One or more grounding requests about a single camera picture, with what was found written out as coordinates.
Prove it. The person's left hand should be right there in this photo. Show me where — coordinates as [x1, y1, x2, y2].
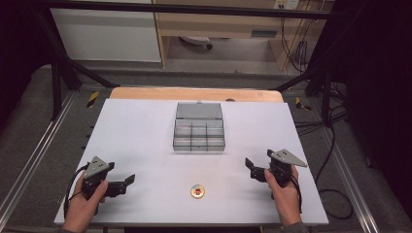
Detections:
[62, 174, 110, 233]

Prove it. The white wall socket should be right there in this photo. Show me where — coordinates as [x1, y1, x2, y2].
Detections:
[272, 0, 301, 11]

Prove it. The white chair base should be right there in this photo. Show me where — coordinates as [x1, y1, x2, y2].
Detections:
[179, 35, 215, 50]

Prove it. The left hand-held gripper black cable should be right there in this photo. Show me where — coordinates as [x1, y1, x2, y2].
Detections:
[63, 164, 89, 219]

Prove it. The white cabinet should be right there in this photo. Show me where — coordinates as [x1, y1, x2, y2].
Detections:
[49, 7, 162, 63]

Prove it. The black floor cable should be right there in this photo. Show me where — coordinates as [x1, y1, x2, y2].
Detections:
[292, 81, 355, 221]

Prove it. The light wooden desk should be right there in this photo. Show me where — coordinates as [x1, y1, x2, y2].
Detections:
[151, 0, 335, 71]

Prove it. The clear plastic compartment box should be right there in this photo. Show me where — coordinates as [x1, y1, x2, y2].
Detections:
[172, 101, 226, 152]

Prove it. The black metal frame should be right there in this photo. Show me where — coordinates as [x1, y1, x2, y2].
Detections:
[32, 0, 358, 127]

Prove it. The hanging black cables bundle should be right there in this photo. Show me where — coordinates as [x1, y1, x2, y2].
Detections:
[280, 6, 320, 74]

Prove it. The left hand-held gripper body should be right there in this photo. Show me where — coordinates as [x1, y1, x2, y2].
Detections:
[81, 155, 117, 200]

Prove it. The aluminium floor rail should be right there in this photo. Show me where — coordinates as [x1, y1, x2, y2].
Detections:
[0, 90, 78, 221]
[319, 122, 381, 233]

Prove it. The wooden table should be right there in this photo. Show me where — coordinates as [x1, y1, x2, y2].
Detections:
[109, 85, 285, 104]

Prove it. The right hand-held gripper black cable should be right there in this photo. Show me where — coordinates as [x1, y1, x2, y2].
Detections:
[291, 174, 304, 215]

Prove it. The yellow and black tape strip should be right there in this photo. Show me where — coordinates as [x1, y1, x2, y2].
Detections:
[86, 90, 100, 110]
[294, 96, 313, 112]

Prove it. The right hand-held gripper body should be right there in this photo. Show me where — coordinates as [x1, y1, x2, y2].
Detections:
[266, 149, 308, 189]

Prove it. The person's right hand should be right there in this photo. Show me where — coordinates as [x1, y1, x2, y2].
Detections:
[263, 164, 302, 228]

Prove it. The hand-held gripper black cable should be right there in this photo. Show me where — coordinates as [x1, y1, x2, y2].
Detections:
[63, 164, 89, 219]
[291, 174, 304, 215]

